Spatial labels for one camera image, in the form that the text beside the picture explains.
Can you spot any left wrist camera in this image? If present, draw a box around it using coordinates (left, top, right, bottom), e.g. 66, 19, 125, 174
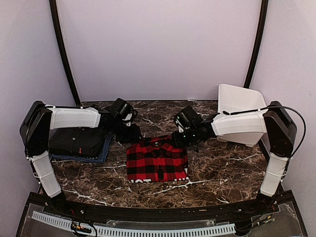
109, 98, 138, 126

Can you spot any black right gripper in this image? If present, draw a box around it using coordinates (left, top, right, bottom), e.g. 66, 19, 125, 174
171, 126, 198, 148

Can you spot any black corner frame post left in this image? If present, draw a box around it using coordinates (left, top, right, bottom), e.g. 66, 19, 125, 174
49, 0, 81, 106

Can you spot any black corner frame post right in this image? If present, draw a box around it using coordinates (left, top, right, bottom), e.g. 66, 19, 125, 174
243, 0, 269, 89

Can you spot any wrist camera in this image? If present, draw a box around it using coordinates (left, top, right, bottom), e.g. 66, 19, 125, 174
109, 98, 138, 126
173, 106, 203, 133

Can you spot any black corner frame post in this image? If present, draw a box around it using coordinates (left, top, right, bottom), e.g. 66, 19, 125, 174
243, 0, 269, 89
49, 0, 81, 106

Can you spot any blue checked shirt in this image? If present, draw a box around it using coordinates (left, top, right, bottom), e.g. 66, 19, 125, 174
49, 133, 114, 164

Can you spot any black pinstripe shirt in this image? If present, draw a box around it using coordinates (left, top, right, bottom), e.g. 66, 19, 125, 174
48, 127, 107, 158

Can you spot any red black plaid shirt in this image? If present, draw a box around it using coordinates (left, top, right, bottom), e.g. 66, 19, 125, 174
126, 135, 189, 183

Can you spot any white slotted cable duct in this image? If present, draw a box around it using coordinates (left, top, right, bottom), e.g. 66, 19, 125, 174
31, 211, 236, 237

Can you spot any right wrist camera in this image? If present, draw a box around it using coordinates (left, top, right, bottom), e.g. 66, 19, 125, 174
173, 106, 203, 133

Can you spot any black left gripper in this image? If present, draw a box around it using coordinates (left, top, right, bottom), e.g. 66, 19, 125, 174
107, 118, 143, 144

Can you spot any black front rail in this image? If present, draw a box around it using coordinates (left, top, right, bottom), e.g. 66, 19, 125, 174
45, 194, 275, 223

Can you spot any white plastic basket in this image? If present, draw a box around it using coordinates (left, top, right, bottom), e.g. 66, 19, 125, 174
217, 84, 266, 147

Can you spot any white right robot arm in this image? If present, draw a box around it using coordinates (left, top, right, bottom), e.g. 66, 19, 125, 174
172, 101, 297, 214

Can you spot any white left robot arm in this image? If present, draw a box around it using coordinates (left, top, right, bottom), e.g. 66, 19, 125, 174
20, 98, 141, 215

